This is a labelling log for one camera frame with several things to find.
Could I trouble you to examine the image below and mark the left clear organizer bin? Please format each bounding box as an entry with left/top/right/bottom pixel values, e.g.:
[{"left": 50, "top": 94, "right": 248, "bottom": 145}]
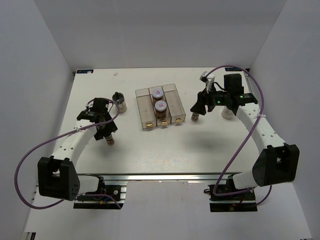
[{"left": 135, "top": 88, "right": 157, "bottom": 129}]

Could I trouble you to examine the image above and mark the middle clear organizer bin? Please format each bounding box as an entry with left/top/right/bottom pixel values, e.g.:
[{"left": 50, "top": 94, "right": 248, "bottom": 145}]
[{"left": 148, "top": 86, "right": 171, "bottom": 126}]

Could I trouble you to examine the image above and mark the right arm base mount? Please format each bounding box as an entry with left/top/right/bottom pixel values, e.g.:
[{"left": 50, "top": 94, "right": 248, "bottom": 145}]
[{"left": 203, "top": 184, "right": 258, "bottom": 213}]

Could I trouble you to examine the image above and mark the small black-cap spice bottle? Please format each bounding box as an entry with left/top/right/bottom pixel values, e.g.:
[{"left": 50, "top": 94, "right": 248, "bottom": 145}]
[{"left": 191, "top": 112, "right": 200, "bottom": 122}]

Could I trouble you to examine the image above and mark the left black-cap spice bottle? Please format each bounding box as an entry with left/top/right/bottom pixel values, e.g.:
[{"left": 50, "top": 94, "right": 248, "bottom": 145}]
[{"left": 104, "top": 134, "right": 115, "bottom": 146}]

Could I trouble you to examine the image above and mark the right clear organizer bin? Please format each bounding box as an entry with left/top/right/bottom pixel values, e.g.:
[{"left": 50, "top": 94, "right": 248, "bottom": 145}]
[{"left": 162, "top": 83, "right": 186, "bottom": 124}]

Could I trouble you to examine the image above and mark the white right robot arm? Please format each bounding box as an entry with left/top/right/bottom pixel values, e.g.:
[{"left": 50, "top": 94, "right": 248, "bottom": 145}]
[{"left": 191, "top": 72, "right": 300, "bottom": 200}]

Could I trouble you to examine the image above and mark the blue label sticker left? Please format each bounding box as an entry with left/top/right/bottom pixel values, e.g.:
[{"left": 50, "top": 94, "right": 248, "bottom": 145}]
[{"left": 76, "top": 69, "right": 94, "bottom": 74}]

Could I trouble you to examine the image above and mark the left white salt shaker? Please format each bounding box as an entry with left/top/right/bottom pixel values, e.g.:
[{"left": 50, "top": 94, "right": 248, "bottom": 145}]
[{"left": 112, "top": 91, "right": 127, "bottom": 114}]

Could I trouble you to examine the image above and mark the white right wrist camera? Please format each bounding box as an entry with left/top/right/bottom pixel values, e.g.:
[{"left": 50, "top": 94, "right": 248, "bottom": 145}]
[{"left": 199, "top": 71, "right": 215, "bottom": 94}]

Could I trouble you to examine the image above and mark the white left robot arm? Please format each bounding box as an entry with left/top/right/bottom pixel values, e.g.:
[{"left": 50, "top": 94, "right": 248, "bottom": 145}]
[{"left": 37, "top": 98, "right": 118, "bottom": 201}]

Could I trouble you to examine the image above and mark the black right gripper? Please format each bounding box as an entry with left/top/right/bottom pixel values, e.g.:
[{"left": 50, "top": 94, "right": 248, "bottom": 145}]
[{"left": 190, "top": 83, "right": 230, "bottom": 116}]

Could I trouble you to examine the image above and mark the aluminium table edge rail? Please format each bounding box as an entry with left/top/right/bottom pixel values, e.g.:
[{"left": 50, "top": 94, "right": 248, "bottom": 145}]
[{"left": 77, "top": 172, "right": 251, "bottom": 182}]

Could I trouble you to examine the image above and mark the clear organizer bin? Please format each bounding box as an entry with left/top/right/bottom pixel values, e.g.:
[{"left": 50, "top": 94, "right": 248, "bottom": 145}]
[
  {"left": 148, "top": 86, "right": 171, "bottom": 126},
  {"left": 135, "top": 88, "right": 157, "bottom": 129},
  {"left": 162, "top": 83, "right": 186, "bottom": 124}
]

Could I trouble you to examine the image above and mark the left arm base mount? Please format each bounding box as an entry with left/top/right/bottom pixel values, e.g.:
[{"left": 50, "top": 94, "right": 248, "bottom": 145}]
[{"left": 73, "top": 174, "right": 128, "bottom": 210}]

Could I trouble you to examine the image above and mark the blue label sticker right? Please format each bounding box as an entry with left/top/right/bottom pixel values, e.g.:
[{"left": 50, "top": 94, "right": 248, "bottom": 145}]
[{"left": 224, "top": 67, "right": 243, "bottom": 72}]

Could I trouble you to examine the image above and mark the brown jar white lid front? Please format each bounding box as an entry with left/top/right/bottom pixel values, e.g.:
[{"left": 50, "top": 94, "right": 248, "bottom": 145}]
[{"left": 154, "top": 100, "right": 167, "bottom": 119}]

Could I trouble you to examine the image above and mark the blue label sticker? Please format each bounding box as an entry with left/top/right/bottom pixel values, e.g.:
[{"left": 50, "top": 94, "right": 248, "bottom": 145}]
[
  {"left": 224, "top": 67, "right": 243, "bottom": 72},
  {"left": 76, "top": 69, "right": 94, "bottom": 74}
]

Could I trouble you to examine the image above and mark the brown jar white lid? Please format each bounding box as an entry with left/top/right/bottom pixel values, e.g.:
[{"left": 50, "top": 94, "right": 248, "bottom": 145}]
[
  {"left": 154, "top": 100, "right": 167, "bottom": 119},
  {"left": 151, "top": 88, "right": 164, "bottom": 104}
]

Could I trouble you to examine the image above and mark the right white salt shaker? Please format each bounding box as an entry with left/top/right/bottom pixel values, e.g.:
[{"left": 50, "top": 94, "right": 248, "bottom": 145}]
[{"left": 221, "top": 106, "right": 234, "bottom": 120}]

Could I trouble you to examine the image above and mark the white salt shaker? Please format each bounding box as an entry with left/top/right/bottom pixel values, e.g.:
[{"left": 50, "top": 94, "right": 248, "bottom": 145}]
[
  {"left": 112, "top": 91, "right": 127, "bottom": 114},
  {"left": 221, "top": 106, "right": 234, "bottom": 120}
]

